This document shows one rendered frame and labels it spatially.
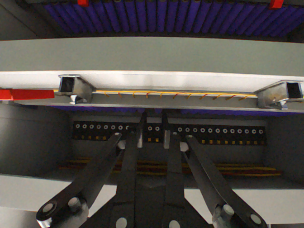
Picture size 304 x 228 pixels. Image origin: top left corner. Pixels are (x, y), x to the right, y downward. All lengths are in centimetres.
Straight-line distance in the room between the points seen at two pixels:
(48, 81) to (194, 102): 21
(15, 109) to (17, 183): 13
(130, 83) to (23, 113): 24
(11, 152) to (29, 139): 4
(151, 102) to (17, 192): 24
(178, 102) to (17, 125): 30
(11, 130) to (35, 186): 12
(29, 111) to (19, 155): 9
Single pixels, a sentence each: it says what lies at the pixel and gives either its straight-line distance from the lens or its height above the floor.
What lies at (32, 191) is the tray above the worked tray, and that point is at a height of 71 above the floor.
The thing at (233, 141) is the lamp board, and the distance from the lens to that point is 37.
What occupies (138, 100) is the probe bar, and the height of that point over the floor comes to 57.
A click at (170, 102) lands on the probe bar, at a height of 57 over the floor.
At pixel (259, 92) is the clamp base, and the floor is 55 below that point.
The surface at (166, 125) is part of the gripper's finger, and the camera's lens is 16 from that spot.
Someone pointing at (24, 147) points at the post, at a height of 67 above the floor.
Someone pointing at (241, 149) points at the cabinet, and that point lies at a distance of 44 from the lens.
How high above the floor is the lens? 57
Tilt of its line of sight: 7 degrees up
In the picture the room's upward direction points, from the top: 179 degrees counter-clockwise
